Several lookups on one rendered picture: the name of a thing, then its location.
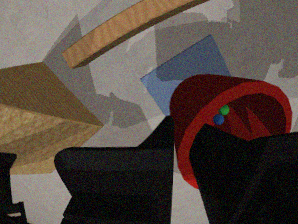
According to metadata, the tan wooden flat bar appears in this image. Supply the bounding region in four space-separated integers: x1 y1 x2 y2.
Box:
61 0 209 68

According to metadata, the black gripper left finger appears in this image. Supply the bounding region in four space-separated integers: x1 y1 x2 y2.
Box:
55 116 174 224

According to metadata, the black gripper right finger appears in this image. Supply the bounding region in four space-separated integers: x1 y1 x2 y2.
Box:
189 123 298 224

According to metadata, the red cup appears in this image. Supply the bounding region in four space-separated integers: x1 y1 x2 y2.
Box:
169 73 293 189

